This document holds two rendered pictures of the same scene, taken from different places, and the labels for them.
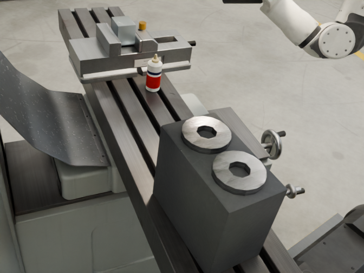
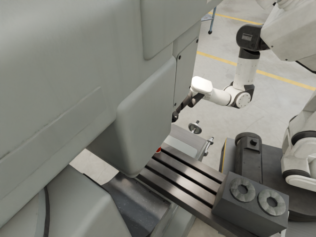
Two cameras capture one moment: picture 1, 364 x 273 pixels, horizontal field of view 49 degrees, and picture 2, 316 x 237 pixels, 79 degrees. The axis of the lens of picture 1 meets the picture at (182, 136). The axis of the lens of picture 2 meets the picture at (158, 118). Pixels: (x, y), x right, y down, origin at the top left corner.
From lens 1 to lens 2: 0.63 m
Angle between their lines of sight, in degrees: 21
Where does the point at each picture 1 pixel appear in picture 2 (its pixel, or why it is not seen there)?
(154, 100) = (164, 157)
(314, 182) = (196, 118)
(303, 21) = (225, 97)
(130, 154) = (184, 198)
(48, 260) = not seen: outside the picture
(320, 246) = (243, 165)
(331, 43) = (241, 102)
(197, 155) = (249, 204)
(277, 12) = (213, 98)
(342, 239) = (248, 156)
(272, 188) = (285, 200)
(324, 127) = not seen: hidden behind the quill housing
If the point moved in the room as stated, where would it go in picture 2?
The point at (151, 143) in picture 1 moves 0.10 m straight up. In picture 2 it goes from (185, 184) to (188, 175)
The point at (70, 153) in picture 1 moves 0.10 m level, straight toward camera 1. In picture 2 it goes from (153, 212) to (169, 229)
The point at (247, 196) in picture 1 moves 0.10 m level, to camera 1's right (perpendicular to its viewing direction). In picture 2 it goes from (283, 212) to (303, 199)
